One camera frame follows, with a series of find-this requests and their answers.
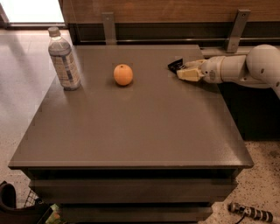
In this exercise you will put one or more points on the left metal bracket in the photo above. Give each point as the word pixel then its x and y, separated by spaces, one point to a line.
pixel 109 28

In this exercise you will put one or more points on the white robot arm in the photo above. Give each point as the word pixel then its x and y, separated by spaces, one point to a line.
pixel 260 68

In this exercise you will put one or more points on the grey drawer cabinet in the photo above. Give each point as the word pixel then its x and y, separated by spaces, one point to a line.
pixel 157 150

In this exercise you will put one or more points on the black rxbar chocolate wrapper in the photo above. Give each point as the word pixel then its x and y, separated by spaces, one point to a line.
pixel 176 65

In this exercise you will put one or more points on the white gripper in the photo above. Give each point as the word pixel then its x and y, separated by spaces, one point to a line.
pixel 212 69

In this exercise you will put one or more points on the black white striped tool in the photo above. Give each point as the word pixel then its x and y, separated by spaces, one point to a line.
pixel 253 213

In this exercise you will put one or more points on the clear blue plastic water bottle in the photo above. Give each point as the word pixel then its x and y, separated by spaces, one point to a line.
pixel 63 60

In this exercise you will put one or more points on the orange fruit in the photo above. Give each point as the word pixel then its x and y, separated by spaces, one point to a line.
pixel 123 75

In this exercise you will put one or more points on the right metal bracket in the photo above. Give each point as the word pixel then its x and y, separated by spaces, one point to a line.
pixel 234 37

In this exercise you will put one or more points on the metal bracket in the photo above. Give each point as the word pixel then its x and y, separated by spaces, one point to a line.
pixel 109 28
pixel 234 37

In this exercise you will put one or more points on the green snack package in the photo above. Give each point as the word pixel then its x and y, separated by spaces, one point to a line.
pixel 55 218

